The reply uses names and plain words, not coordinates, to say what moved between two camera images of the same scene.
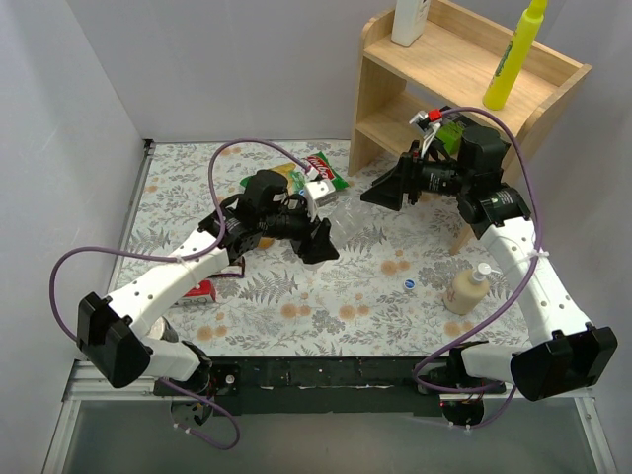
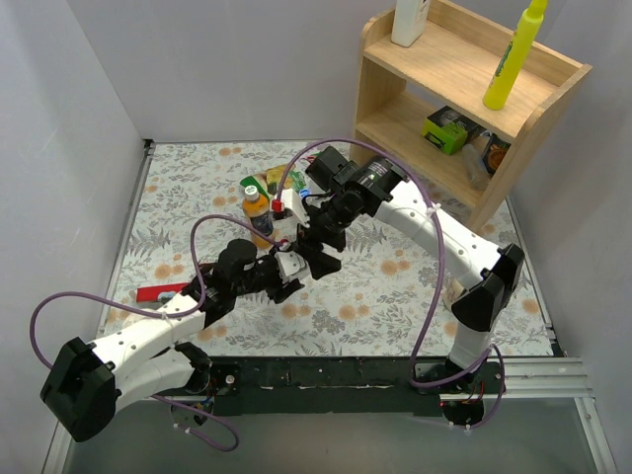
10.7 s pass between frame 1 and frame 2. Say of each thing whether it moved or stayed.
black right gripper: moved
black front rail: stayed
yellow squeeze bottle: stayed
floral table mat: stayed
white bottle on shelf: stayed
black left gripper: moved
